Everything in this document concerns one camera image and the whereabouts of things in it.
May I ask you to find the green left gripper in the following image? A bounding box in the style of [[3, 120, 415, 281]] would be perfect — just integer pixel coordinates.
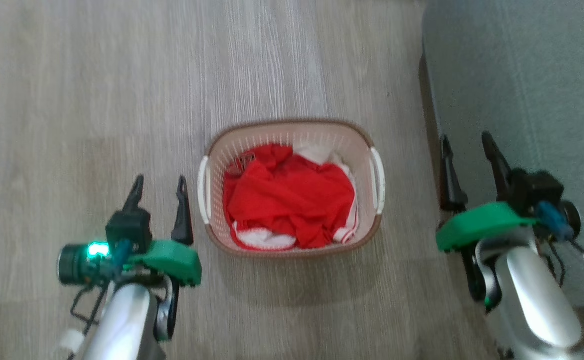
[[122, 174, 203, 288]]

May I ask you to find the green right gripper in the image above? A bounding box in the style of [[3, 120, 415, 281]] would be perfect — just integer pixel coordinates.
[[435, 131, 538, 253]]

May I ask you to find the beige plastic laundry basket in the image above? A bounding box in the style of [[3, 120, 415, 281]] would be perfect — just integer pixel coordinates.
[[197, 118, 386, 259]]

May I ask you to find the grey fabric sofa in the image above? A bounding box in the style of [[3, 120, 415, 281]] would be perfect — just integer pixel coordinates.
[[421, 0, 584, 308]]

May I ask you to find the red garment with white trim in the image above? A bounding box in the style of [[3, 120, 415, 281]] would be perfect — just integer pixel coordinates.
[[222, 143, 359, 251]]

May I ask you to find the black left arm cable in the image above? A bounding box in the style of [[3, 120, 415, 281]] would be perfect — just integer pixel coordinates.
[[70, 285, 107, 337]]

